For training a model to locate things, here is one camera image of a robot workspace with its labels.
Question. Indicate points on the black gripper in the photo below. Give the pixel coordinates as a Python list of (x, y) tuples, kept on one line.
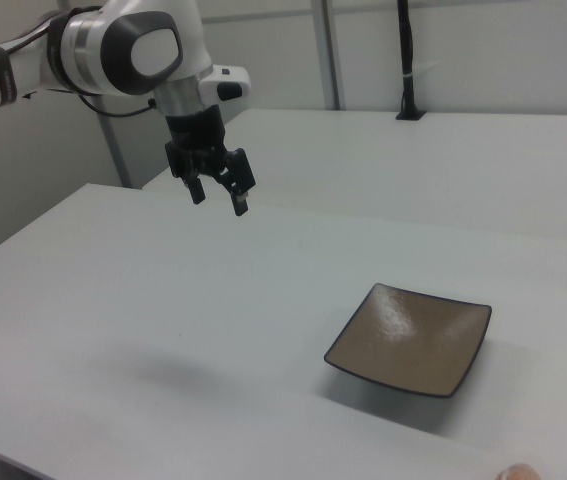
[(197, 140)]

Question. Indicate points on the orange-pink bread piece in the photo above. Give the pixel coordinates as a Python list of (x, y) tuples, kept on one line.
[(519, 472)]

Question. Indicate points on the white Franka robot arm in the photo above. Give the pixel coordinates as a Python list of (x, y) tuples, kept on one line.
[(88, 50)]

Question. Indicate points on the square brown ceramic plate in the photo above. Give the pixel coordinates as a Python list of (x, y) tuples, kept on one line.
[(408, 340)]

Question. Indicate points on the black pole with base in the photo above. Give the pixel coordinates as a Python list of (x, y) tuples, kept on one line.
[(407, 60)]

